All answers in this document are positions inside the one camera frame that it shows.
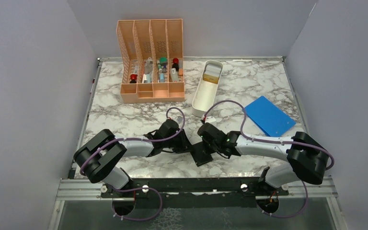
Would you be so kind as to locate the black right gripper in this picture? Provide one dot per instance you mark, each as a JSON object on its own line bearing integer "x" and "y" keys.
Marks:
{"x": 204, "y": 141}

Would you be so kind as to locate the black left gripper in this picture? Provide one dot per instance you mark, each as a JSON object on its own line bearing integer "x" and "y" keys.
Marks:
{"x": 184, "y": 143}

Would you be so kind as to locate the black leather card holder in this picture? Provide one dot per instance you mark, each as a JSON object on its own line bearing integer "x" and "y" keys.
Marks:
{"x": 201, "y": 153}

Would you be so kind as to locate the white oblong plastic tray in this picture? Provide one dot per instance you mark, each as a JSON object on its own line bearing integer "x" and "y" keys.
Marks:
{"x": 205, "y": 94}

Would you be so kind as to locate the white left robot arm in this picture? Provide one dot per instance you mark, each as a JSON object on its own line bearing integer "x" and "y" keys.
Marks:
{"x": 97, "y": 158}

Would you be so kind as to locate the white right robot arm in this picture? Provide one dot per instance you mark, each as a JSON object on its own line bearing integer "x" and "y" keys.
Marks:
{"x": 304, "y": 158}

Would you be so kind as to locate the stack of cards in tray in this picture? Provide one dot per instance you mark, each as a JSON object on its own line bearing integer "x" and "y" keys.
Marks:
{"x": 212, "y": 73}

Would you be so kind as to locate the red cap bottle right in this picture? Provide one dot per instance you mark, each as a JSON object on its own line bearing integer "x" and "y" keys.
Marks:
{"x": 175, "y": 64}

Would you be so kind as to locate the red cap bottle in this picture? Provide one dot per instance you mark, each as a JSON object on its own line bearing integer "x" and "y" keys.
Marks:
{"x": 175, "y": 64}
{"x": 133, "y": 78}

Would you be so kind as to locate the red cap bottle left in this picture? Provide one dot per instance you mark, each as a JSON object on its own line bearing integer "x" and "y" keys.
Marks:
{"x": 133, "y": 78}

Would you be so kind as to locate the green cap bottle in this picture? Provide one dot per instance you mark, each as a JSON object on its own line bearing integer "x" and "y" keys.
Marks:
{"x": 162, "y": 64}

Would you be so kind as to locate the orange plastic file organizer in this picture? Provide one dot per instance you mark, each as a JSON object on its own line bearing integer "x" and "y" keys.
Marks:
{"x": 142, "y": 43}

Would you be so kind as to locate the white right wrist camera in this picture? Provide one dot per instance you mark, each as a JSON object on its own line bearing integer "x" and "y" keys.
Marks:
{"x": 210, "y": 119}

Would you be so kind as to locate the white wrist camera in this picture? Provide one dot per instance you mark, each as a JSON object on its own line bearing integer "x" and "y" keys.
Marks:
{"x": 210, "y": 119}
{"x": 179, "y": 120}

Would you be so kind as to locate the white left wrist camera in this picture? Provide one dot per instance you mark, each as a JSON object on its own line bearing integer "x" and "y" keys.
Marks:
{"x": 179, "y": 120}

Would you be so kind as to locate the black metal base rail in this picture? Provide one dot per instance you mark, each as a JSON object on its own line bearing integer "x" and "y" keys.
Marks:
{"x": 191, "y": 193}

